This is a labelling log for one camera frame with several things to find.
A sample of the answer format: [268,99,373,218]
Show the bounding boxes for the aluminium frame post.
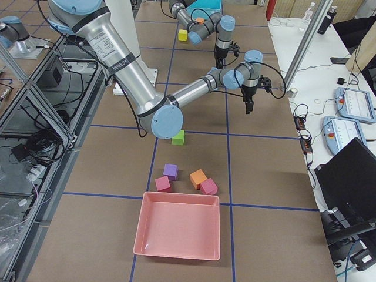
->
[282,0,332,93]

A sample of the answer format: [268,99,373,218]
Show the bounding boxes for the magenta foam block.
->
[155,176,172,192]
[200,178,218,195]

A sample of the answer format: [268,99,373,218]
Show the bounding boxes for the far teach pendant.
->
[334,87,375,124]

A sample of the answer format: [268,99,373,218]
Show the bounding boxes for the teach pendant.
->
[334,87,375,124]
[323,116,367,155]

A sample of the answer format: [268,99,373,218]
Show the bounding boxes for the black laptop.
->
[314,136,376,218]

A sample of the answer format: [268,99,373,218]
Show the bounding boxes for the orange foam block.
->
[195,18,205,24]
[190,169,207,190]

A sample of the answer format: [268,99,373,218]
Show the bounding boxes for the near teach pendant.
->
[323,116,367,155]

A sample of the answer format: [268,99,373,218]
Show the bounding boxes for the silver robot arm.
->
[169,1,239,69]
[48,1,263,139]

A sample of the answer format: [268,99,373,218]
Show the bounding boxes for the orange foam block left side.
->
[195,18,205,24]

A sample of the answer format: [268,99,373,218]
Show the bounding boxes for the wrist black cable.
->
[160,0,220,33]
[234,61,287,99]

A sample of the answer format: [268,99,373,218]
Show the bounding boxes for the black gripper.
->
[214,41,240,68]
[241,75,271,115]

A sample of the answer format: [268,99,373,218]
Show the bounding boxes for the orange foam block right side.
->
[190,169,207,190]

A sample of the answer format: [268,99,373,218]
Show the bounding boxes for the green foam block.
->
[171,129,185,146]

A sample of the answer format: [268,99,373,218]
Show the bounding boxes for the yellow foam block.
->
[177,29,188,42]

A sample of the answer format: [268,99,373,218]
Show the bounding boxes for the black water bottle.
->
[317,5,338,35]

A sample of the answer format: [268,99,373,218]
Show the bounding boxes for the purple foam block right side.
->
[163,163,179,181]

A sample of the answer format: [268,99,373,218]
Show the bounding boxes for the pink plastic bin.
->
[133,192,220,261]

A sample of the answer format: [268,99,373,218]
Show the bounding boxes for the light blue plastic bin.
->
[186,0,222,19]

